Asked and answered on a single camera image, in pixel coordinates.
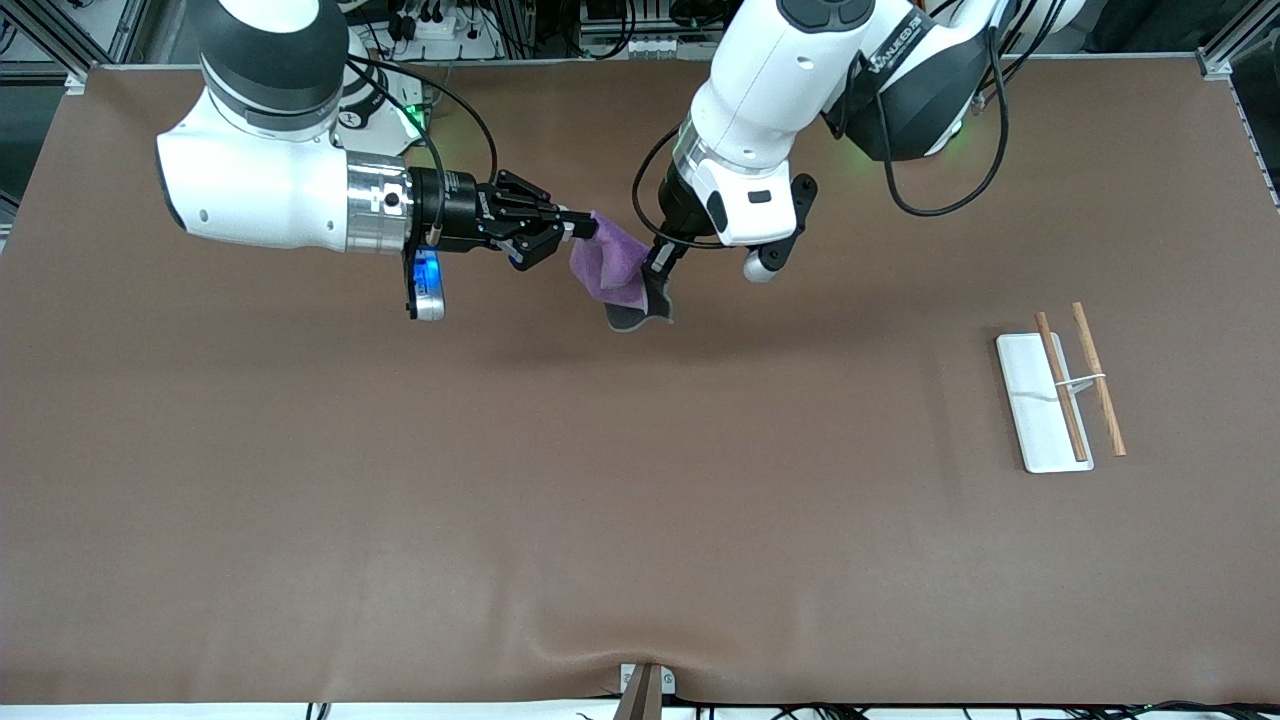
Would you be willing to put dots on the white power strip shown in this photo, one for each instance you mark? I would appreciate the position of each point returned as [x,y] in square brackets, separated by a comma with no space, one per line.
[440,28]

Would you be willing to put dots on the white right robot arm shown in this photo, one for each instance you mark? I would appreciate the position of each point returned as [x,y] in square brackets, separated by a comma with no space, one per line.
[260,190]

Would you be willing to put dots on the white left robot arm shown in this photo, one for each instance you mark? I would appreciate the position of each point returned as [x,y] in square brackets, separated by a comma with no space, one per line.
[770,100]

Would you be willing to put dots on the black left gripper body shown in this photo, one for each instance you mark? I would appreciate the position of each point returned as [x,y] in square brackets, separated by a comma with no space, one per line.
[677,221]

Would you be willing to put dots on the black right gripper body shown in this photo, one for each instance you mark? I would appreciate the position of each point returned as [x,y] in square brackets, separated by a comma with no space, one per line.
[452,208]

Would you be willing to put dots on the brown table mat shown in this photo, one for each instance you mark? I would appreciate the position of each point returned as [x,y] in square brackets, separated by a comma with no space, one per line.
[600,450]

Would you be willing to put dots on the aluminium frame strut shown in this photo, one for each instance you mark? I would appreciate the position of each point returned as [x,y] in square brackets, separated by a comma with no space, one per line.
[55,45]
[1225,55]

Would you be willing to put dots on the purple and grey towel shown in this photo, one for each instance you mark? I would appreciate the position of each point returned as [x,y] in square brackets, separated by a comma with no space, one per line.
[610,265]

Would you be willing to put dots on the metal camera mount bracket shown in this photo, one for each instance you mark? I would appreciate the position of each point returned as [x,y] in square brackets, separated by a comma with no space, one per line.
[645,695]

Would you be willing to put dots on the wooden chopsticks pair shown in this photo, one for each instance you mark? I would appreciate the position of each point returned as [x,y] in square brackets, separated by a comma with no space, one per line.
[1040,420]

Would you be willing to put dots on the white terminal block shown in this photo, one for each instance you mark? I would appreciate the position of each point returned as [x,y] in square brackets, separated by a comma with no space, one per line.
[660,45]

